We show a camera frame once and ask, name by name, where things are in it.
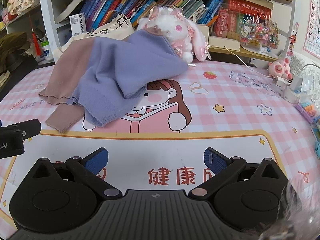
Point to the deer wall sticker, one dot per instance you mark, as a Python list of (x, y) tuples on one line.
[(292, 38)]

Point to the alphabet wall poster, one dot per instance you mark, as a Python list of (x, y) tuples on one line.
[(313, 17)]

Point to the pink piglet plush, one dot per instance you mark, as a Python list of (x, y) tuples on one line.
[(280, 67)]

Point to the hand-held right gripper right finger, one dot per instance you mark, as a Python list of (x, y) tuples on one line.
[(215, 158)]

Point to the white power adapter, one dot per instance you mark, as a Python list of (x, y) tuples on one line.
[(297, 87)]

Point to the purple and brown sweater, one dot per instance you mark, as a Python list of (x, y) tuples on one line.
[(125, 62)]

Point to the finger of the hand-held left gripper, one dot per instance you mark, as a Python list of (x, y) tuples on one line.
[(25, 127)]

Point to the white charger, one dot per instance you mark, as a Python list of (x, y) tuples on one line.
[(281, 81)]

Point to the row of colourful books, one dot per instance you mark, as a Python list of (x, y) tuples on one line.
[(140, 5)]

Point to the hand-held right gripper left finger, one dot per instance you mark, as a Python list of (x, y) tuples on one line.
[(97, 158)]

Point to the red tassel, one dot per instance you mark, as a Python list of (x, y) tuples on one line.
[(37, 45)]

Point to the white jar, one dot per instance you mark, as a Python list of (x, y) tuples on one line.
[(47, 51)]

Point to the dark clothes pile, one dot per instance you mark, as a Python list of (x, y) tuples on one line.
[(12, 50)]

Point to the cream printed shirt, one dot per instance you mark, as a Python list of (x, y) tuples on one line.
[(110, 28)]

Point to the white labelled box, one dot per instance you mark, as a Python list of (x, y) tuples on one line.
[(78, 25)]

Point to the thick red books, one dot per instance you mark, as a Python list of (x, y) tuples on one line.
[(240, 10)]

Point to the wooden bookshelf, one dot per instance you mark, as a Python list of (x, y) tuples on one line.
[(252, 53)]

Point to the white bunny plush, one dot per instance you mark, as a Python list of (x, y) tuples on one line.
[(172, 30)]

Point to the box of colourful clips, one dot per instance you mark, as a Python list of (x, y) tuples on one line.
[(308, 110)]

